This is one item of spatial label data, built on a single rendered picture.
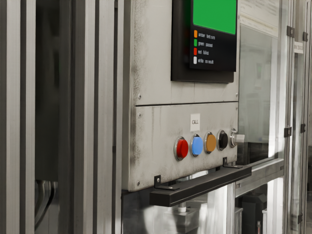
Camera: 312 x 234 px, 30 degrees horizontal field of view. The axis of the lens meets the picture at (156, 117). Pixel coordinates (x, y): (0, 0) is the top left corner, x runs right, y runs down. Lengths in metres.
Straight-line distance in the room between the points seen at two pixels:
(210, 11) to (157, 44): 0.16
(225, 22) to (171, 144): 0.27
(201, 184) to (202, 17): 0.27
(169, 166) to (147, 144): 0.08
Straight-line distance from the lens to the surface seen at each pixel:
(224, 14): 1.06
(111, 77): 0.78
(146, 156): 0.85
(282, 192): 1.60
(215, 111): 1.09
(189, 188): 0.90
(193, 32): 0.94
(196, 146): 0.99
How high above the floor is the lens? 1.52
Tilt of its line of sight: 3 degrees down
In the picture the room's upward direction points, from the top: 1 degrees clockwise
